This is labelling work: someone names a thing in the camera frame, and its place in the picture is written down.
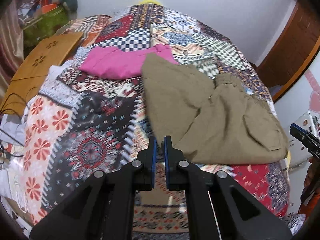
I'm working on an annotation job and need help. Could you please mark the green fabric storage box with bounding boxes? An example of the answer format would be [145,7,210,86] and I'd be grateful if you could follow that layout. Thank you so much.
[23,6,69,48]

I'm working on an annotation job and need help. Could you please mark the brown wooden room door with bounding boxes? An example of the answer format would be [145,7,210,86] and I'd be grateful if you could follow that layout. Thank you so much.
[257,2,319,88]

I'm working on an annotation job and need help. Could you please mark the striped brown curtain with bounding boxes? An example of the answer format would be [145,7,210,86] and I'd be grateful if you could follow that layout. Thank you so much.
[0,0,24,99]

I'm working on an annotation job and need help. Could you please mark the patchwork patterned bedspread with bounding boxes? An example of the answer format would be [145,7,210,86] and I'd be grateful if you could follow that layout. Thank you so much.
[23,4,292,239]

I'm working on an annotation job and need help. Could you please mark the olive green pants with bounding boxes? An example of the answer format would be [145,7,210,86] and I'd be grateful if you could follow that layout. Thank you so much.
[142,54,289,164]

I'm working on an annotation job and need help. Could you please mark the black cable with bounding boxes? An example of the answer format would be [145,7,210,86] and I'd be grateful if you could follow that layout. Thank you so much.
[0,93,28,156]

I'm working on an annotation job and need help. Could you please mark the wooden lap desk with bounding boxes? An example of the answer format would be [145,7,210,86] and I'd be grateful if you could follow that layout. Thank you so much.
[1,32,82,116]

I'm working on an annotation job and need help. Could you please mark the pink folded garment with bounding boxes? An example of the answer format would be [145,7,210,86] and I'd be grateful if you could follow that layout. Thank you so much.
[80,44,177,80]

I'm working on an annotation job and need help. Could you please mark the person right hand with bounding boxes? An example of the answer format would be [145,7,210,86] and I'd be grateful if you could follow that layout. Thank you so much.
[304,157,319,188]

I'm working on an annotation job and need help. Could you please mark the white sliding wardrobe door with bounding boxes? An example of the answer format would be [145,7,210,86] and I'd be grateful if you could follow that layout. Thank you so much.
[274,55,319,212]

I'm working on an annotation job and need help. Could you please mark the yellow plush headboard cushion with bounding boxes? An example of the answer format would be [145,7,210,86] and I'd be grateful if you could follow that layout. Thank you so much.
[138,0,162,5]

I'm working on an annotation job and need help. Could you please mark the striped orange pillow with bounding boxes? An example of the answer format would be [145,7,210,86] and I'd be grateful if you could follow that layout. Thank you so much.
[55,15,112,47]

